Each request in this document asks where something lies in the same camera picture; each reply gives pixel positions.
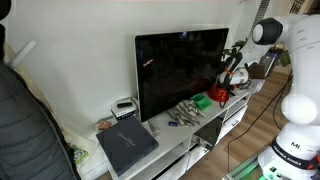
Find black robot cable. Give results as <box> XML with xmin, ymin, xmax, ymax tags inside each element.
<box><xmin>226</xmin><ymin>71</ymin><xmax>294</xmax><ymax>174</ymax></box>

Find white cardboard tube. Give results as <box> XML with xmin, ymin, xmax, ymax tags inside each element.
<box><xmin>8</xmin><ymin>40</ymin><xmax>37</xmax><ymax>69</ymax></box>

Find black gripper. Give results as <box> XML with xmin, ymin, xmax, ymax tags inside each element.
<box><xmin>223</xmin><ymin>52</ymin><xmax>243</xmax><ymax>86</ymax></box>

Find black flat screen tv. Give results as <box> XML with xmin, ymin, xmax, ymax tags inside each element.
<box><xmin>135</xmin><ymin>28</ymin><xmax>228</xmax><ymax>121</ymax></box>

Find striped grey white cloth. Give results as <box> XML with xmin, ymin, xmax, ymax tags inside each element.
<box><xmin>167</xmin><ymin>100</ymin><xmax>206</xmax><ymax>126</ymax></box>

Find small brown box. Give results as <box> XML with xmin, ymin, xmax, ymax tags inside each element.
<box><xmin>98</xmin><ymin>121</ymin><xmax>111</xmax><ymax>130</ymax></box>

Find small blue cylinder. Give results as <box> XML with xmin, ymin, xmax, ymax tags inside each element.
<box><xmin>168</xmin><ymin>122</ymin><xmax>178</xmax><ymax>127</ymax></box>

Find person in grey jacket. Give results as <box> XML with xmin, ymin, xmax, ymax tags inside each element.
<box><xmin>0</xmin><ymin>0</ymin><xmax>81</xmax><ymax>180</ymax></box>

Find orange sequin hat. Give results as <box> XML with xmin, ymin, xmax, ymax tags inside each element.
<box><xmin>207</xmin><ymin>84</ymin><xmax>229</xmax><ymax>102</ymax></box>

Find black remote control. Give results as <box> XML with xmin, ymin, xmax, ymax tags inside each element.
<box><xmin>116</xmin><ymin>102</ymin><xmax>133</xmax><ymax>108</ymax></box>

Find potted green plant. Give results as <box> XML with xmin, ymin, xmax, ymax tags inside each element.
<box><xmin>222</xmin><ymin>39</ymin><xmax>247</xmax><ymax>60</ymax></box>

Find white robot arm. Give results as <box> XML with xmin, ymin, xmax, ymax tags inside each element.
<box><xmin>219</xmin><ymin>14</ymin><xmax>320</xmax><ymax>180</ymax></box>

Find white set-top box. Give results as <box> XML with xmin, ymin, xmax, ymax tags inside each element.
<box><xmin>111</xmin><ymin>99</ymin><xmax>137</xmax><ymax>120</ymax></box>

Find green printed booklet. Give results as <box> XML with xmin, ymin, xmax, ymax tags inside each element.
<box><xmin>73</xmin><ymin>147</ymin><xmax>89</xmax><ymax>165</ymax></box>

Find green plastic box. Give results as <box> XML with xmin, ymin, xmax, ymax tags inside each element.
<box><xmin>191</xmin><ymin>94</ymin><xmax>211</xmax><ymax>110</ymax></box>

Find folded paper leaflets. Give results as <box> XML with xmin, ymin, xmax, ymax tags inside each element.
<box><xmin>148</xmin><ymin>121</ymin><xmax>160</xmax><ymax>136</ymax></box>

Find white tv cabinet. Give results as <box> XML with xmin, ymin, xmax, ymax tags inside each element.
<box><xmin>80</xmin><ymin>90</ymin><xmax>251</xmax><ymax>180</ymax></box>

